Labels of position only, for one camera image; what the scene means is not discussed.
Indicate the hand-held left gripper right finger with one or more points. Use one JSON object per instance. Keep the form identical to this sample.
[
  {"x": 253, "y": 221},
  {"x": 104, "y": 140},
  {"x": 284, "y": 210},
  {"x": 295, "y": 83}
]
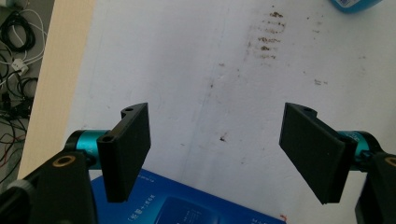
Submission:
[{"x": 314, "y": 152}]

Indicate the blue cardboard box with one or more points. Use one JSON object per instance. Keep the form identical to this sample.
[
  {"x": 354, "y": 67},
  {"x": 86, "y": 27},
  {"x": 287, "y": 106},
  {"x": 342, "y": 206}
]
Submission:
[{"x": 174, "y": 205}]

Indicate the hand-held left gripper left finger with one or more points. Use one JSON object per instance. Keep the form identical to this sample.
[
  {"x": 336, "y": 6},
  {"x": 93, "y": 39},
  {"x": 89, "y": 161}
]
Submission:
[{"x": 124, "y": 149}]

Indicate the blue bottle with white cap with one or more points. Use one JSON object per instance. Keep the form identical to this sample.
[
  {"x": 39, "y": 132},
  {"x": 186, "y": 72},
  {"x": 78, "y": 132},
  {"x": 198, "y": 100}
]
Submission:
[{"x": 351, "y": 4}]

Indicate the white plug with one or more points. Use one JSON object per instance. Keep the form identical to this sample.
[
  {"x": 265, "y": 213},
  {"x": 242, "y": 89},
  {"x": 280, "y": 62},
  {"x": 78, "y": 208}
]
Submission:
[{"x": 20, "y": 66}]

